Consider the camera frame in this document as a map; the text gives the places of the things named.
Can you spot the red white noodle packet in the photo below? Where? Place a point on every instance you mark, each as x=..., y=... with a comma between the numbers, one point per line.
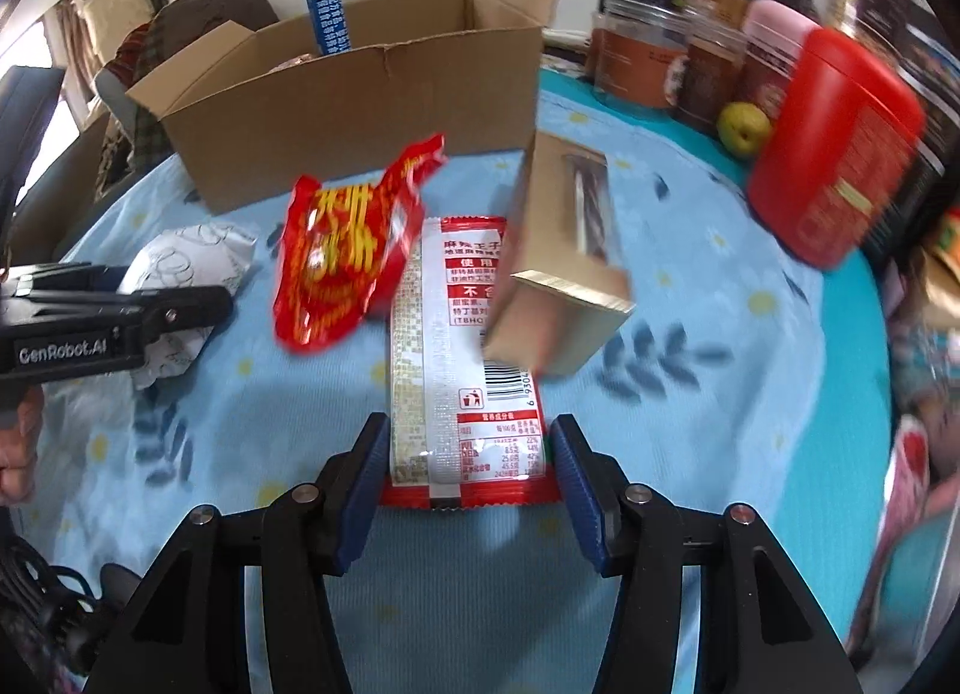
x=465, y=432

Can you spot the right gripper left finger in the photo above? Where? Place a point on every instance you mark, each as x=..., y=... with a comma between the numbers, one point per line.
x=183, y=629

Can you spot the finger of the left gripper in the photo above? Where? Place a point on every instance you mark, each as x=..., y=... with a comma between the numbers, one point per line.
x=160, y=311
x=70, y=277

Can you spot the person's left hand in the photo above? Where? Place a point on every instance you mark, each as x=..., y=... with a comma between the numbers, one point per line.
x=18, y=449

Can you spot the red cylindrical canister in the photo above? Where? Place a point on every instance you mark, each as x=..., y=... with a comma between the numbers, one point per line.
x=834, y=155

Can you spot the brown jacket clothes pile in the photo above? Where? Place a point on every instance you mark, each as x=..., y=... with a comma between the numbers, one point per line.
x=147, y=47

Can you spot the brown label jar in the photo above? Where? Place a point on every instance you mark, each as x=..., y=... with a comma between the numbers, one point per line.
x=638, y=54
x=713, y=62

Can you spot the open cardboard box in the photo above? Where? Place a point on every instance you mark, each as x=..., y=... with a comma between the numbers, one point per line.
x=249, y=112

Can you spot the gold windowed snack box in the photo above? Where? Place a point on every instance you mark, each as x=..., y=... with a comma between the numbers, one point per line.
x=562, y=289

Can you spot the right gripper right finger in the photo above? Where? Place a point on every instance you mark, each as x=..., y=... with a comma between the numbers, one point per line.
x=761, y=628

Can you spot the brown label jar right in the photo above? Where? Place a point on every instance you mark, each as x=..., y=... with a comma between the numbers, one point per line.
x=713, y=62

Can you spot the white patterned snack bag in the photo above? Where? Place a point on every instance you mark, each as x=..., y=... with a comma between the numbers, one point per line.
x=207, y=254

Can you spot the pink bottle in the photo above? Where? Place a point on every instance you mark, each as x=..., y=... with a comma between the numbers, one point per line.
x=775, y=35

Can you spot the green yellow apple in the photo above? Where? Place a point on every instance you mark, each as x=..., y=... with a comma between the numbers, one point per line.
x=743, y=129

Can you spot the light blue floral tablecloth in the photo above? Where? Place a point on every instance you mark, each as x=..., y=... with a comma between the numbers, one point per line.
x=742, y=375

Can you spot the large red crinkled snack bag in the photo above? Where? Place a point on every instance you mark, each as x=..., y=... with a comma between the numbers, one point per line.
x=344, y=249

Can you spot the blue white biscuit tube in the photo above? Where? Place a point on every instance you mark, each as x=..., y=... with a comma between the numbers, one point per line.
x=329, y=26

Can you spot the brown label jar left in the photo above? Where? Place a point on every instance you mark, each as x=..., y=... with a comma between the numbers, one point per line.
x=638, y=54

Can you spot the black standing pouch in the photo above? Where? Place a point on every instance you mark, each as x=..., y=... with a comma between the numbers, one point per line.
x=923, y=68

